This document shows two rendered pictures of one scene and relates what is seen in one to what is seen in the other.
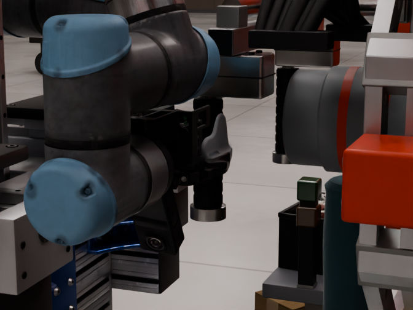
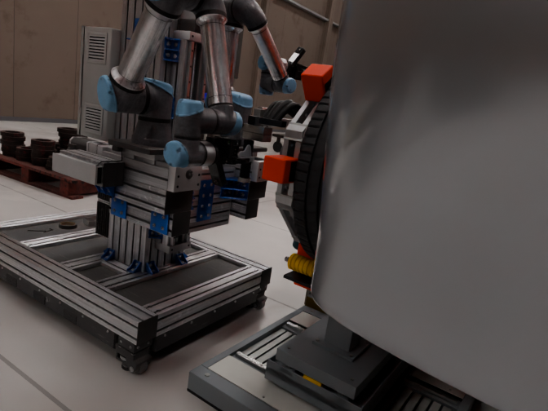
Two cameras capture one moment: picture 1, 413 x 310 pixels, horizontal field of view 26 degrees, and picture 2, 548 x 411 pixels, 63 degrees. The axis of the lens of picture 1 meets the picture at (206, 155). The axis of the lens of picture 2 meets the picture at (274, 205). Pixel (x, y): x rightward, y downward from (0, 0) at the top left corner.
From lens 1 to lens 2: 0.61 m
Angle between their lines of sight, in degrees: 11
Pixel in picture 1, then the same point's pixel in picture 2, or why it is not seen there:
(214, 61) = (239, 123)
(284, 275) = not seen: hidden behind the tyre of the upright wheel
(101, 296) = (223, 215)
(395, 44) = (295, 126)
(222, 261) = not seen: hidden behind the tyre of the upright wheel
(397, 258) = (286, 198)
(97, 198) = (181, 152)
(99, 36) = (191, 105)
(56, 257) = (192, 185)
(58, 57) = (178, 110)
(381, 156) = (274, 158)
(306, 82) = not seen: hidden behind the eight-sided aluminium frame
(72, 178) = (175, 146)
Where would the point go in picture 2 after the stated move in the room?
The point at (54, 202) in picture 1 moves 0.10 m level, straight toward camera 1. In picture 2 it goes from (170, 152) to (159, 156)
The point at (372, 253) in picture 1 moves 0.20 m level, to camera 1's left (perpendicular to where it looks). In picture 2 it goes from (279, 196) to (218, 183)
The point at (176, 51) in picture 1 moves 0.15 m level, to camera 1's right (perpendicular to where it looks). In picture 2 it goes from (222, 117) to (271, 124)
